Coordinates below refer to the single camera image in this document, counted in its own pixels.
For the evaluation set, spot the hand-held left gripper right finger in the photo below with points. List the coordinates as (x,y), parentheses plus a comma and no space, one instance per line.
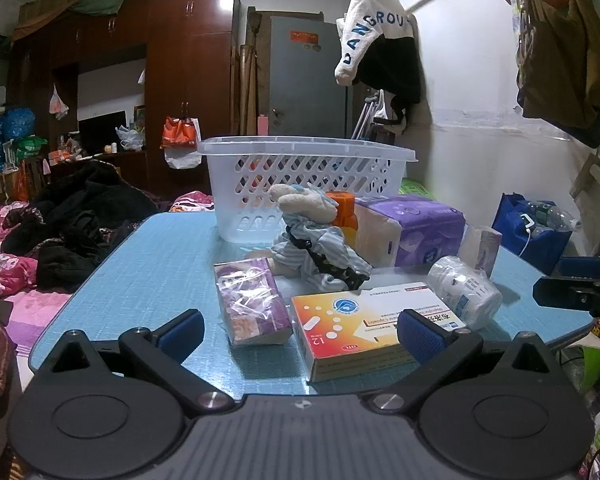
(420,340)

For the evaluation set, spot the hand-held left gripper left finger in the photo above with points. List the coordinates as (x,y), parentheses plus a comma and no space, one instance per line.
(182,332)

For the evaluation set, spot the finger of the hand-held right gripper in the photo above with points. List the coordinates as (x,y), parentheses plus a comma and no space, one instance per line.
(587,266)
(570,292)

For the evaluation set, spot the purple tissue pack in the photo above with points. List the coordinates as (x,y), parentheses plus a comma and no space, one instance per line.
(420,230)

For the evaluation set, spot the white plastic basket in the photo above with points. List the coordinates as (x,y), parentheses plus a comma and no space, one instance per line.
(305,147)

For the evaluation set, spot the clear water bottle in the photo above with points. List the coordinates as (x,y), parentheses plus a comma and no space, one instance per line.
(550,215)

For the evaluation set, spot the white pill bottle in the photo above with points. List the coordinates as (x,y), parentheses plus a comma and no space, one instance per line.
(460,285)

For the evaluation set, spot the green plastic container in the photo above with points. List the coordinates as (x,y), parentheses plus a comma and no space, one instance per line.
(595,360)

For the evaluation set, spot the orange and white medicine box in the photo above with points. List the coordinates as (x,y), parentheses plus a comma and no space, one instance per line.
(350,320)

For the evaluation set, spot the purple snack packet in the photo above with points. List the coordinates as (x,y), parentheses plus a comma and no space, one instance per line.
(250,300)

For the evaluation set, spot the blue shopping bag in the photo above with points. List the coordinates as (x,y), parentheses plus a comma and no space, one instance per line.
(510,225)

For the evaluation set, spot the small beige box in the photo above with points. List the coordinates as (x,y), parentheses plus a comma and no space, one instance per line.
(485,250)

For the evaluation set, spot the pile of black clothes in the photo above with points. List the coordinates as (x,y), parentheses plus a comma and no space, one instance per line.
(80,220)

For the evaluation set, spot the orange bottle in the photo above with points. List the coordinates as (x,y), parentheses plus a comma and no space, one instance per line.
(342,207)

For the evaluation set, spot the white plastic bag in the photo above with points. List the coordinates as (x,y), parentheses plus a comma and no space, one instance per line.
(182,157)

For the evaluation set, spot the plush toy in striped clothes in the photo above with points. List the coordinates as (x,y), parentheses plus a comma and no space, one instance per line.
(300,200)

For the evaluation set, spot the pink floral blanket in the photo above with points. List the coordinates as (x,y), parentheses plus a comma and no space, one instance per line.
(0,265)

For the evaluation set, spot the orange plastic bag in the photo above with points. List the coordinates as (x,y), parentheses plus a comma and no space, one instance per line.
(177,132)

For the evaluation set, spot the clear plastic bag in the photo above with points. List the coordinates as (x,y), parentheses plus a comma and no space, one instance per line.
(129,139)

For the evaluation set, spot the olive hanging bag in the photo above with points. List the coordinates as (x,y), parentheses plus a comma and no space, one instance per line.
(560,60)

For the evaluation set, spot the black television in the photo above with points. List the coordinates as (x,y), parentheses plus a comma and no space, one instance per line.
(102,132)

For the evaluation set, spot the metal folding rack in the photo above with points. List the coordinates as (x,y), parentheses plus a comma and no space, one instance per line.
(365,115)

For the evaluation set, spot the green plastic bag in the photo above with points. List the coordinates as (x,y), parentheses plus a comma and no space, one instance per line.
(30,146)

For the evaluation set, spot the pink and white hanging bag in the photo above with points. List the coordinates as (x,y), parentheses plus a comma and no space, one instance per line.
(57,105)

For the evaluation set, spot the dark wooden wardrobe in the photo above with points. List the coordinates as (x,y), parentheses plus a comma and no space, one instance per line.
(190,70)

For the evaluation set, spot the stack of blue plastic bags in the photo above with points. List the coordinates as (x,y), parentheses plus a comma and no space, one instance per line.
(5,135)

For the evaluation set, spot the wooden boards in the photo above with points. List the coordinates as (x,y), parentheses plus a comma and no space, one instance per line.
(250,75)

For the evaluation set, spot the black hanging garment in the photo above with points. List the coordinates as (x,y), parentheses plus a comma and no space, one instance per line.
(390,70)

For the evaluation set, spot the grey door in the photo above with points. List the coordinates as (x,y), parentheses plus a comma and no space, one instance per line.
(300,80)

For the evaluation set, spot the white lettered hoodie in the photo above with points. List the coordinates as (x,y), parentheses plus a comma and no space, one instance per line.
(360,20)

